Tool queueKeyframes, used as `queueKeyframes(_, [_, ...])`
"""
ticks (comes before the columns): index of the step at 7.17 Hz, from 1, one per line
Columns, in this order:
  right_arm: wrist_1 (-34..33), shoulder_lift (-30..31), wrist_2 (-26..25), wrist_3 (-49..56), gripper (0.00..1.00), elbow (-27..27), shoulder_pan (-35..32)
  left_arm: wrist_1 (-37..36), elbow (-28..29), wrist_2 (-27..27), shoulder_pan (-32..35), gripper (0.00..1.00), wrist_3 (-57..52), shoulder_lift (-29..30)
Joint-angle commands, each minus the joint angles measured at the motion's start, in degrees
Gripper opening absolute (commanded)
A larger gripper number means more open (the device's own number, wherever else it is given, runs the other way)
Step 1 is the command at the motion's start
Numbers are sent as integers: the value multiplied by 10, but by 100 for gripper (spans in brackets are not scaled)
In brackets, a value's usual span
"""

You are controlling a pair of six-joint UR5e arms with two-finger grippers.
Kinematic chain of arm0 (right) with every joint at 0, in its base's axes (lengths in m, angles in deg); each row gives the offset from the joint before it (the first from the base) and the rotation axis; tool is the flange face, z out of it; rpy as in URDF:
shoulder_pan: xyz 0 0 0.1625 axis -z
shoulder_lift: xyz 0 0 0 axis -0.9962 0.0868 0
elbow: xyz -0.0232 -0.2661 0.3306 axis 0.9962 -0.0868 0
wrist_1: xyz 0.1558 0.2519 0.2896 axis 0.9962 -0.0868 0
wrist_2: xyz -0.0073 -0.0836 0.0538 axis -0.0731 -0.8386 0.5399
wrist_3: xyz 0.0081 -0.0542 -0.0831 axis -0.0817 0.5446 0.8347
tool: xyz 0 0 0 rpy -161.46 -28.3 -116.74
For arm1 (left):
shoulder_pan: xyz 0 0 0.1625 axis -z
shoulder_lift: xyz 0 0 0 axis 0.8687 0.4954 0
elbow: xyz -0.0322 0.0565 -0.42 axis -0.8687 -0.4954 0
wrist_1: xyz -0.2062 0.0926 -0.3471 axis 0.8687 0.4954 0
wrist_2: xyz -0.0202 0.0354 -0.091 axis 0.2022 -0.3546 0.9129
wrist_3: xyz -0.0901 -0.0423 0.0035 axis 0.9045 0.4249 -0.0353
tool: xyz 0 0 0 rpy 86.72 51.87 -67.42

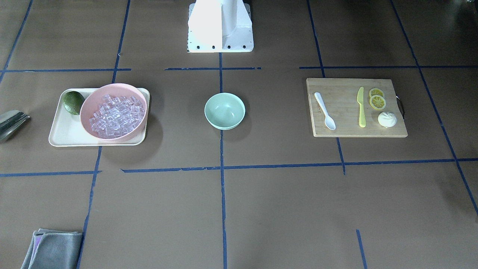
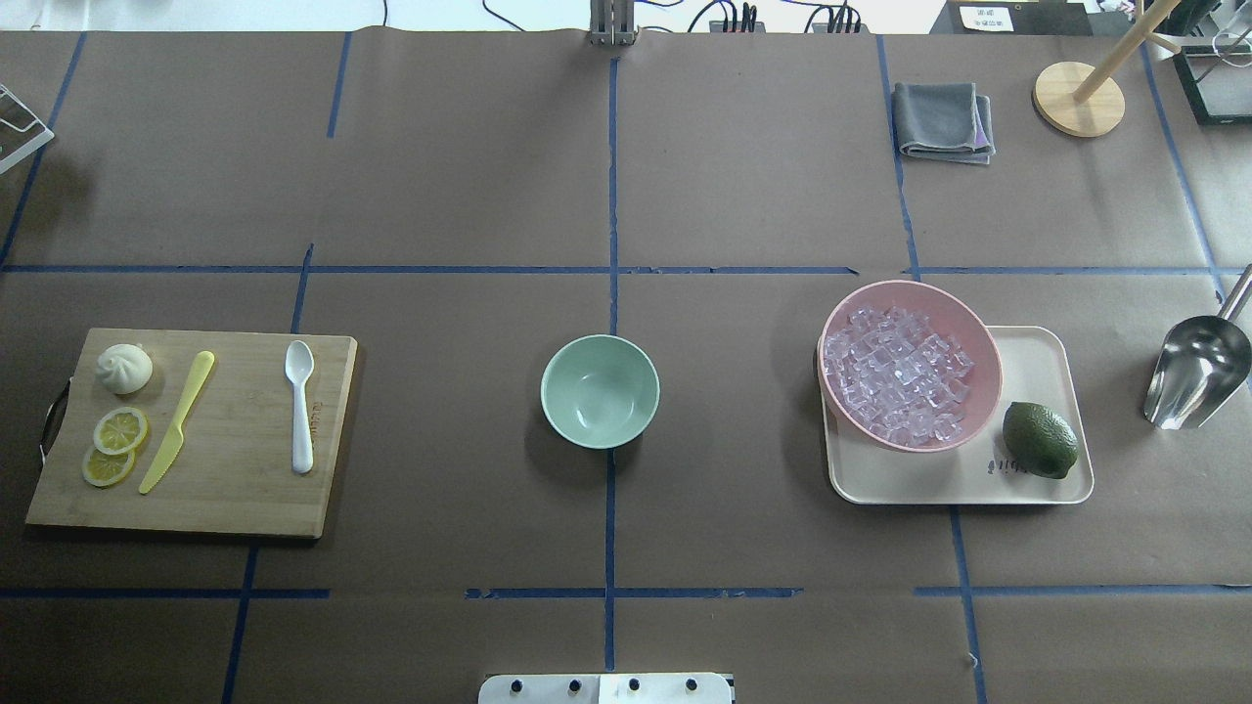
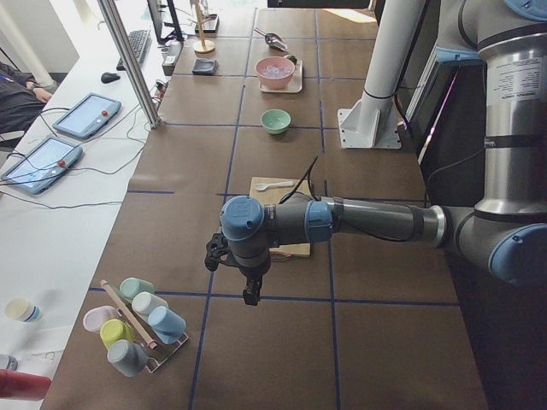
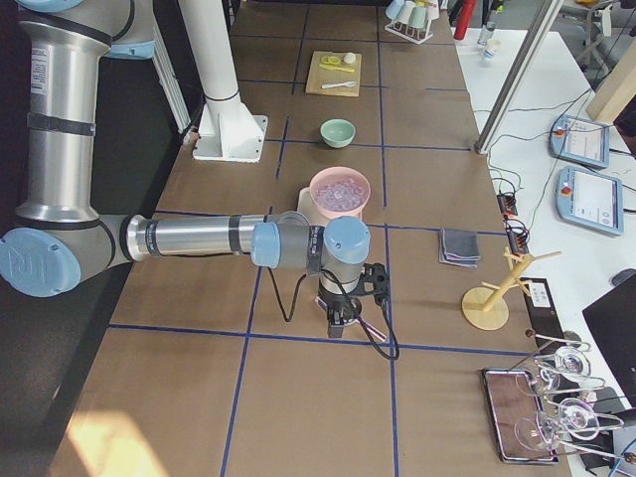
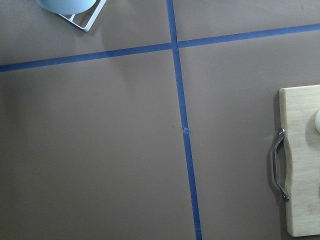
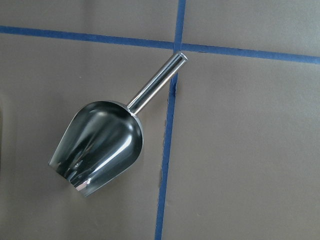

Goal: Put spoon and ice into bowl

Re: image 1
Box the white plastic spoon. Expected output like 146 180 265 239
314 92 336 130

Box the mint green bowl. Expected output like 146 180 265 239
204 93 246 130

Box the clear ice cubes pile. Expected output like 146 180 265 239
89 94 146 139

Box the pink bowl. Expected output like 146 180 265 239
80 83 149 143

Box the metal ice scoop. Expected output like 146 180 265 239
0 109 31 143

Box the yellow plastic knife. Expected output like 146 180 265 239
357 86 366 128

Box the lower lemon slice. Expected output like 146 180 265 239
369 94 387 110

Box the lemon slice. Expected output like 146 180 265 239
369 87 385 98
369 94 387 110

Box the upper lemon slice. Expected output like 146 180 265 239
369 87 385 98

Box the cream rectangular tray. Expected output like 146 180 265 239
49 87 148 147

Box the white garlic bulb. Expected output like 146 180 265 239
378 112 397 128

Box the green avocado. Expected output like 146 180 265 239
62 91 85 115

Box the grey folded cloth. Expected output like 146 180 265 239
21 228 83 269

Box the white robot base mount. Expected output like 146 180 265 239
187 0 254 53

